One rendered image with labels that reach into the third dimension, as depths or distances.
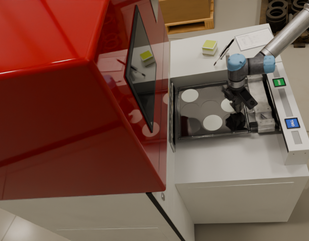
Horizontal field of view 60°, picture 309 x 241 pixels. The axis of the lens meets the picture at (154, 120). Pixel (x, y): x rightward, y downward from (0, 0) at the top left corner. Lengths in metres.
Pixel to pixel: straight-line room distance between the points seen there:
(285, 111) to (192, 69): 0.58
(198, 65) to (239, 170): 0.66
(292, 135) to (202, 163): 0.44
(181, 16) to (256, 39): 1.83
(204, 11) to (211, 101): 2.03
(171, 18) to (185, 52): 1.79
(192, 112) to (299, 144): 0.55
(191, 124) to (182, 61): 0.44
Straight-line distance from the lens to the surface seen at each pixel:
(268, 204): 1.72
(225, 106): 1.50
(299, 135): 1.35
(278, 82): 1.53
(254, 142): 1.47
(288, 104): 1.45
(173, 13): 3.47
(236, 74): 1.23
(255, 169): 1.39
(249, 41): 1.76
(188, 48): 1.79
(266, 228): 2.15
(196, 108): 1.51
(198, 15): 3.46
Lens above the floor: 2.08
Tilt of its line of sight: 51 degrees down
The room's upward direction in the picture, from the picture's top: 23 degrees counter-clockwise
